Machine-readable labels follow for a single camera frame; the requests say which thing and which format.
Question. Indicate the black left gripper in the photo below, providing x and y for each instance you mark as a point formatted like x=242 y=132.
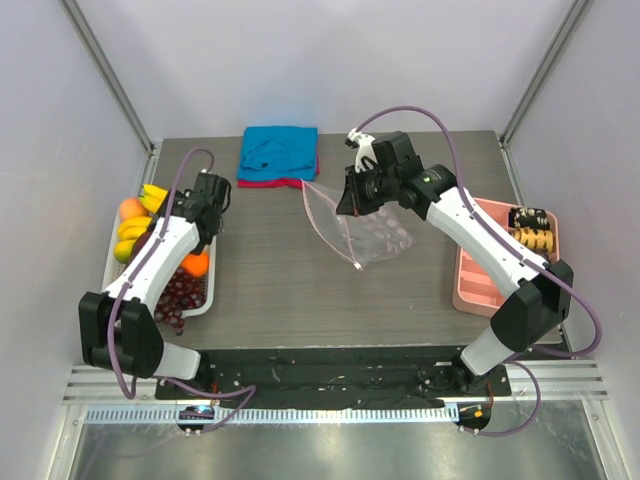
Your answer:
x=199 y=247

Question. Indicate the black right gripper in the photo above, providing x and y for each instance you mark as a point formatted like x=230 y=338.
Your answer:
x=347 y=193

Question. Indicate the clear pink-dotted zip bag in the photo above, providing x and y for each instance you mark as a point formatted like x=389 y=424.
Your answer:
x=357 y=240

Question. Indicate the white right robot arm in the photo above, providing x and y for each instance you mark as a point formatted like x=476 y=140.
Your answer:
x=534 y=291

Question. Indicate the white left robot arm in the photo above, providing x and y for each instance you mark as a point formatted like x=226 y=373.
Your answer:
x=117 y=326

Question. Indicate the orange fruit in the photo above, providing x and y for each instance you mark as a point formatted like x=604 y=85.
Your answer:
x=196 y=265

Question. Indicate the folded red cloth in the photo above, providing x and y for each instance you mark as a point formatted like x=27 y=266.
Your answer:
x=275 y=184

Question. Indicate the peach fruit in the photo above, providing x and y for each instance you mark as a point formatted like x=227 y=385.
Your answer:
x=131 y=208

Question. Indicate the dark red grape bunch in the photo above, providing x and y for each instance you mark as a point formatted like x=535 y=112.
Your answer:
x=183 y=293

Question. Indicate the folded blue cloth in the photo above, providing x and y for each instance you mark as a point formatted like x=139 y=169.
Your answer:
x=270 y=153

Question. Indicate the yellow mango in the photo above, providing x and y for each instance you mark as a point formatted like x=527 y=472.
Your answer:
x=123 y=250

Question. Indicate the white fruit basket tray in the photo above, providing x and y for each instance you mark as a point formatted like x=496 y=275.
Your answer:
x=205 y=295

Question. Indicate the pink compartment organizer box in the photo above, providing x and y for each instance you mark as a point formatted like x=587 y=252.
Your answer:
x=474 y=292

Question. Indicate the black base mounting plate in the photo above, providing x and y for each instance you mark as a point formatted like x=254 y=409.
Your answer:
x=338 y=378

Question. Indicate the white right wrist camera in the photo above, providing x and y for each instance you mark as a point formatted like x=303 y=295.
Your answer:
x=362 y=144

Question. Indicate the white slotted cable duct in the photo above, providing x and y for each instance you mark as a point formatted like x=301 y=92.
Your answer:
x=193 y=415

